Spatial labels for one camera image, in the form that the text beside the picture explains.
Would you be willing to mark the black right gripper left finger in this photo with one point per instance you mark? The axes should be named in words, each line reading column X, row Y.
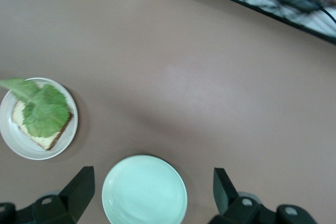
column 73, row 197

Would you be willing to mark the light green plate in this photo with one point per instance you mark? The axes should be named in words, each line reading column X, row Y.
column 144, row 192

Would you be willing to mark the beige plate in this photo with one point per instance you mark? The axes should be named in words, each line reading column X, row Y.
column 67, row 140

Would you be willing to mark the brown bread slice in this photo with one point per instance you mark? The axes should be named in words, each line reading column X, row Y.
column 46, row 142

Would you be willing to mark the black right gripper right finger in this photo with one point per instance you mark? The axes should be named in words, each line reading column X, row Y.
column 228, row 203

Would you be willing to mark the green lettuce leaf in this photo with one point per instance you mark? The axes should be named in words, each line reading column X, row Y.
column 44, row 111

